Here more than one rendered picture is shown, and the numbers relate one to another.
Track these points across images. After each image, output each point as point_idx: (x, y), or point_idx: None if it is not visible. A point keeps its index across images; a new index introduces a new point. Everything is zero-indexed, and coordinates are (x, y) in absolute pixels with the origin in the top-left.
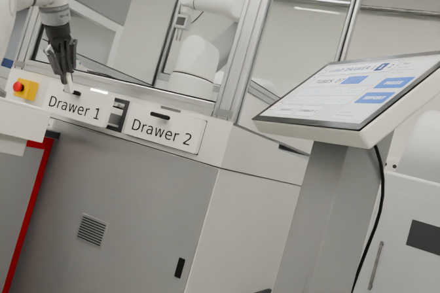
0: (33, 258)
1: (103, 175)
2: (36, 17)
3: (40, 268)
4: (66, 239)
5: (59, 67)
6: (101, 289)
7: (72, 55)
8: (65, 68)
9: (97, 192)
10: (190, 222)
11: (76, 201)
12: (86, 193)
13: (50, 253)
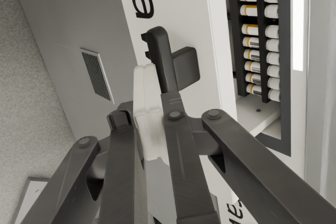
0: None
1: None
2: None
3: None
4: (71, 30)
5: (91, 218)
6: (80, 97)
7: (249, 203)
8: (146, 182)
9: (125, 78)
10: (168, 221)
11: (100, 35)
12: (114, 52)
13: (52, 7)
